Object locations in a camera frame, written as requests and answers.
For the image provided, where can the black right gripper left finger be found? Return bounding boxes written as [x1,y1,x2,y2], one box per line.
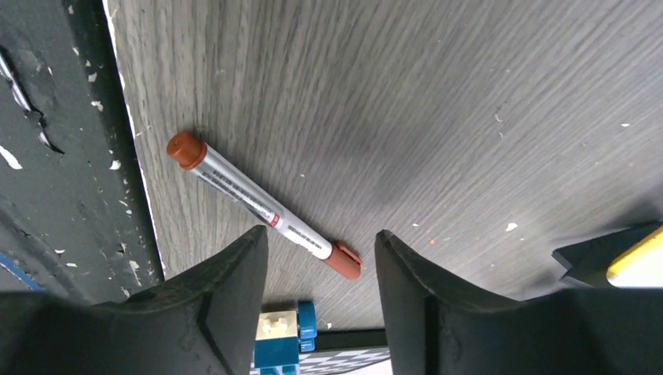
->
[1,225,269,374]

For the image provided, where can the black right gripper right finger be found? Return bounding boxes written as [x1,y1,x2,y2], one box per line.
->
[375,230,662,374]

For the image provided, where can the brown whiteboard marker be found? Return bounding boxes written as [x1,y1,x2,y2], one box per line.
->
[167,131,362,280]

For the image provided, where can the yellow framed whiteboard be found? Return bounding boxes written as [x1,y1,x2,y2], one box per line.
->
[552,222,662,288]

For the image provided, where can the blue red toy car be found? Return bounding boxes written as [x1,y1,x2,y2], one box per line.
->
[253,301,318,375]

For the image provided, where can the black white checkerboard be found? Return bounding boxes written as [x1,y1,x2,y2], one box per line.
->
[249,328,390,374]

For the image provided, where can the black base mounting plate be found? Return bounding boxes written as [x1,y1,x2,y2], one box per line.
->
[1,1,164,304]

